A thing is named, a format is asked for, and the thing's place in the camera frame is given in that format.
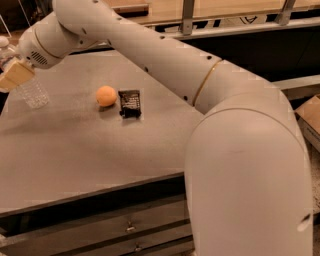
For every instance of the black snack packet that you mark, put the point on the black snack packet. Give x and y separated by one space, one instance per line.
130 103

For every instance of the metal railing frame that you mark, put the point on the metal railing frame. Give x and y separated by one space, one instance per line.
254 15

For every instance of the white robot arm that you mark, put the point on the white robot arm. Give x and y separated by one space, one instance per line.
247 170

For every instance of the orange fruit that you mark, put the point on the orange fruit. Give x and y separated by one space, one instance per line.
106 96

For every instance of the grey drawer cabinet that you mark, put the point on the grey drawer cabinet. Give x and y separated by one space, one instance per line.
77 179

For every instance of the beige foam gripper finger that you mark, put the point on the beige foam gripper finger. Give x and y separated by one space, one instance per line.
16 72

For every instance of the cardboard box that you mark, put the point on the cardboard box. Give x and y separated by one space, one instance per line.
309 120

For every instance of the clear plastic water bottle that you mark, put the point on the clear plastic water bottle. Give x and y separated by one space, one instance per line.
31 91

